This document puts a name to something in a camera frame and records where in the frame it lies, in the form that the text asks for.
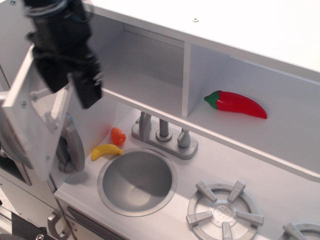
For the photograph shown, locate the silver toy telephone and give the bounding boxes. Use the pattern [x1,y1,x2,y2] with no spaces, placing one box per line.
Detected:
[56,113,85,175]

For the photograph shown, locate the silver microwave door handle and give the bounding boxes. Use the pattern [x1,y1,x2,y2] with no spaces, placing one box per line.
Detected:
[0,114,33,169]

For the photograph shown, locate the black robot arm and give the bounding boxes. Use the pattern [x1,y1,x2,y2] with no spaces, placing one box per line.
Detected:
[23,0,103,109]

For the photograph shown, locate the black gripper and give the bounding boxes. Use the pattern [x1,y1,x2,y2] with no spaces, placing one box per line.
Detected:
[27,9,103,109]

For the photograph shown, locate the silver toy faucet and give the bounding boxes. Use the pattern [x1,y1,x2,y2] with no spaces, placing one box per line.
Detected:
[131,111,199,160]

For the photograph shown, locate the white toy kitchen cabinet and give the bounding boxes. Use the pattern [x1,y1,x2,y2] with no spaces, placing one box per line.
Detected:
[0,0,320,240]

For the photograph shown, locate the silver round sink bowl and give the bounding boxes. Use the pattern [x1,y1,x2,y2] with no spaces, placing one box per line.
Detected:
[97,148,178,217]

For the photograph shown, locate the silver lower cabinet handle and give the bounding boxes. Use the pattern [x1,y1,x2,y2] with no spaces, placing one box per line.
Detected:
[47,211,71,240]

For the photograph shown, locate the orange toy fruit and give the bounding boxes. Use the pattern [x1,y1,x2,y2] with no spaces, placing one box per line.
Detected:
[110,127,127,146]

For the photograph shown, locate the red toy chili pepper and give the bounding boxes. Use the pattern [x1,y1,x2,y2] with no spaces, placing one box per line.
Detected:
[204,90,268,119]

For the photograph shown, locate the silver stove burner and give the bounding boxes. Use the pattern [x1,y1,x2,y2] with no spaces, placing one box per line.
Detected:
[186,180,264,240]
[279,221,320,240]

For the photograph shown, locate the yellow toy banana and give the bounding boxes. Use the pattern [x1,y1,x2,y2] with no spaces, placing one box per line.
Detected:
[91,144,123,161]

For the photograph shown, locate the white toy microwave door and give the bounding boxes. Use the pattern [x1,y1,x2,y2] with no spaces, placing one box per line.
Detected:
[2,48,74,181]

